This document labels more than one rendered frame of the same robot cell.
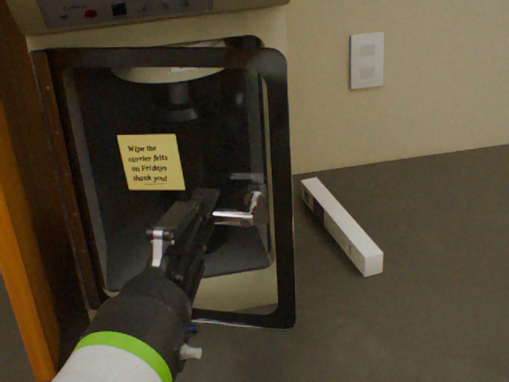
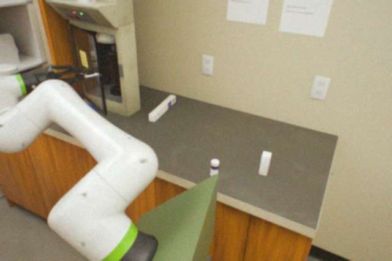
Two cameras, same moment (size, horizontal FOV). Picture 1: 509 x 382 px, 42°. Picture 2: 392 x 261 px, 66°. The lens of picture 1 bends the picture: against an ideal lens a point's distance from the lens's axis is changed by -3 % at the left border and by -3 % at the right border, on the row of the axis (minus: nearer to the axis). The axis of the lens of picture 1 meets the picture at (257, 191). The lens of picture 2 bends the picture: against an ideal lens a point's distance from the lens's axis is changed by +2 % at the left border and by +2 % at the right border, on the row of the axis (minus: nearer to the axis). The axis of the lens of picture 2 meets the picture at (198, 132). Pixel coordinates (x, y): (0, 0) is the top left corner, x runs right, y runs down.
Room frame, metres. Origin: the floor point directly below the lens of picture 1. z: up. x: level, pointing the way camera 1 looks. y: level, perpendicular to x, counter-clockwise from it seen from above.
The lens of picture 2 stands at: (-0.10, -1.20, 1.73)
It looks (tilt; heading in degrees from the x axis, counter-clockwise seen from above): 31 degrees down; 36
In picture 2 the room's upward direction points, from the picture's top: 2 degrees clockwise
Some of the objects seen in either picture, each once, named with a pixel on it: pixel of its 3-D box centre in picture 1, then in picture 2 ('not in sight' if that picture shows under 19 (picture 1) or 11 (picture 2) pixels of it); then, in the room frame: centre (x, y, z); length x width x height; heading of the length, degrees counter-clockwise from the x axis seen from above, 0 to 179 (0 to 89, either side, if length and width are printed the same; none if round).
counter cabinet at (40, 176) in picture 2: not in sight; (143, 180); (0.91, -0.05, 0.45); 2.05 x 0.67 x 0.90; 99
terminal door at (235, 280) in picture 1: (172, 200); (87, 70); (0.74, 0.11, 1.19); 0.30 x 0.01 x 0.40; 76
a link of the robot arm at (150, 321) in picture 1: (137, 348); (30, 83); (0.46, 0.12, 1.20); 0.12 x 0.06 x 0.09; 76
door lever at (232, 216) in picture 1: (222, 208); (87, 73); (0.70, 0.04, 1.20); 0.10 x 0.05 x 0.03; 76
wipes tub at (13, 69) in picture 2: not in sight; (8, 79); (0.61, 0.73, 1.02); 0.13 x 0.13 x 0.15
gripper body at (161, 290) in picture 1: (159, 298); (48, 79); (0.54, 0.10, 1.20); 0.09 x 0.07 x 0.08; 166
